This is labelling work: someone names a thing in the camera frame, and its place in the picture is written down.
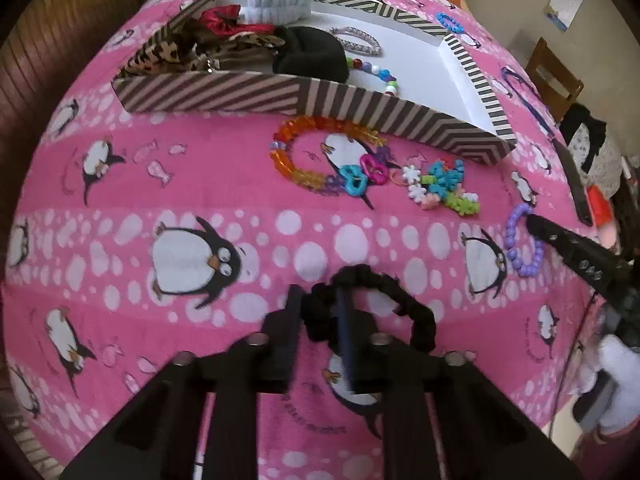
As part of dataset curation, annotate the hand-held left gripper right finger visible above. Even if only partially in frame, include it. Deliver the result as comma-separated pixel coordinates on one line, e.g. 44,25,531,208
330,285,583,480

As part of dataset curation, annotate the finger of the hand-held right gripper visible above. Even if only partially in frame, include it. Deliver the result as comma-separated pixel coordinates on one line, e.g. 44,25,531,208
525,213,638,301

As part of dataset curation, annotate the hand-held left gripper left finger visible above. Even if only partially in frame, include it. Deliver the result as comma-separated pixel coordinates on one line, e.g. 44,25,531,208
60,284,306,480

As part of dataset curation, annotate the purple bead bracelet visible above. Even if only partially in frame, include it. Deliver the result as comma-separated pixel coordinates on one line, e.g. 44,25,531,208
505,203,546,278

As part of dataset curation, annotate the black scrunchie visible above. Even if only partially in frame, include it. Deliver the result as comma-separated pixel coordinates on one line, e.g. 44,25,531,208
301,263,437,353

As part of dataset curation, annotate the striped cardboard box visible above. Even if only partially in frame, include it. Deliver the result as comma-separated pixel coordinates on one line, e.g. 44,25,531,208
111,0,518,167

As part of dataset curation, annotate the multicolour round bead bracelet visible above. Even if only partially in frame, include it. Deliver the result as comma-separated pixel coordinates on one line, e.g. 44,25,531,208
347,57,401,98

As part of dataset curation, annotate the black fabric headband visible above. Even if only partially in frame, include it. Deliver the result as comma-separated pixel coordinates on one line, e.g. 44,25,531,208
272,25,349,83

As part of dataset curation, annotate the grey braided bracelet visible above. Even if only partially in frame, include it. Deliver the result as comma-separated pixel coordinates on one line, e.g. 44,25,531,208
327,26,382,58

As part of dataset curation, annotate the leopard print scrunchie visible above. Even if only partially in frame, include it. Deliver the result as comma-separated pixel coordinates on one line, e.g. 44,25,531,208
122,22,288,76

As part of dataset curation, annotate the red satin scrunchie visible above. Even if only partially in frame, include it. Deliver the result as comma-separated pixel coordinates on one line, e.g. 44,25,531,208
199,4,248,37

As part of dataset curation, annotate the pale grey scrunchie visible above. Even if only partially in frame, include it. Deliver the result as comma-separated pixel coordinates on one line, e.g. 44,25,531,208
240,0,316,26

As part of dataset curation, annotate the person's right hand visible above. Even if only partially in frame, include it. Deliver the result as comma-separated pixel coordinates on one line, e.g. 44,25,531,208
577,332,640,433

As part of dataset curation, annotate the red box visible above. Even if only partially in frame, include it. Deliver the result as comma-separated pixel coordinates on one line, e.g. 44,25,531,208
585,185,613,226

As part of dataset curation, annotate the floral bedding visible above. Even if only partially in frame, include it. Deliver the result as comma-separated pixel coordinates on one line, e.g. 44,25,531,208
565,120,623,201

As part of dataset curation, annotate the black garment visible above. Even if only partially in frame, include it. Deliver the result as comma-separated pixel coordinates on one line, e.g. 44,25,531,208
559,103,608,171

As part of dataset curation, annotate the wooden chair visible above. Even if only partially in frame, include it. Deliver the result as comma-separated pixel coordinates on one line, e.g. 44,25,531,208
525,36,585,118

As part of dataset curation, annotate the pink penguin blanket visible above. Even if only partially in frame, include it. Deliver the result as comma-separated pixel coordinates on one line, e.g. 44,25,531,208
0,0,601,480

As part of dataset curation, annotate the brown wooden panel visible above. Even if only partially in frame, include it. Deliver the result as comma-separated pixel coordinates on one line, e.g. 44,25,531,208
0,0,196,126

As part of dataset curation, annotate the blue lanyard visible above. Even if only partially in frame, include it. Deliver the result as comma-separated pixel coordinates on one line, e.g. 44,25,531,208
501,66,558,141

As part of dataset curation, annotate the snowflake bead bracelet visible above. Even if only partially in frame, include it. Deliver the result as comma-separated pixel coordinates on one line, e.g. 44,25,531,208
392,159,481,217

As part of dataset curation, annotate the orange clear bead necklace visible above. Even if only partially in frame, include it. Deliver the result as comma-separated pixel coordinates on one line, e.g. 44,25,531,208
269,115,396,198

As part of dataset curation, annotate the blue bead bracelet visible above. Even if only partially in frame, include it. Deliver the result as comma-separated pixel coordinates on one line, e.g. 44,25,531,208
435,11,466,33

